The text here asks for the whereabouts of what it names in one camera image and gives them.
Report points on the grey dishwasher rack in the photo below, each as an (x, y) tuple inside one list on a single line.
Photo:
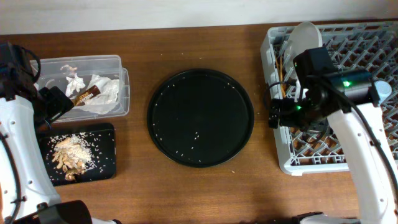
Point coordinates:
[(365, 45)]

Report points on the black rectangular tray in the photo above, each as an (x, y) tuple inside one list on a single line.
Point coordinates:
[(104, 132)]

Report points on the gold brown snack wrapper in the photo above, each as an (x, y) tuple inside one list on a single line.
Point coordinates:
[(85, 96)]

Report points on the grey plate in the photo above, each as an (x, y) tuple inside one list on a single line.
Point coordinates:
[(304, 36)]

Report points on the large crumpled white paper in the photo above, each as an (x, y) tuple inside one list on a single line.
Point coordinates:
[(105, 101)]

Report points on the round black serving tray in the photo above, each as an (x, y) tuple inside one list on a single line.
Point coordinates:
[(200, 118)]

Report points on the light blue cup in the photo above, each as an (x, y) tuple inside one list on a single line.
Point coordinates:
[(383, 89)]

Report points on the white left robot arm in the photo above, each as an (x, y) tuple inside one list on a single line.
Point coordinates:
[(27, 193)]

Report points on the clear plastic waste bin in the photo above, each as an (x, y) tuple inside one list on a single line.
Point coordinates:
[(77, 74)]

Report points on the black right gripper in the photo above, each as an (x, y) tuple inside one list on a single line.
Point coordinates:
[(288, 107)]

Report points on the food scraps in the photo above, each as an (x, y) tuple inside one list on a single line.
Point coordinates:
[(73, 155)]

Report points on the wooden chopstick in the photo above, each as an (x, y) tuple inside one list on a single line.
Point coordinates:
[(281, 76), (278, 69)]

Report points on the small white tissue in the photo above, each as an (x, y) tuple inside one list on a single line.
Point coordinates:
[(75, 83)]

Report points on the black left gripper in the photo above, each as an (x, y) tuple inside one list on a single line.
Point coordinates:
[(60, 102)]

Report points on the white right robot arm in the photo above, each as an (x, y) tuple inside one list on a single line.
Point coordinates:
[(349, 102)]

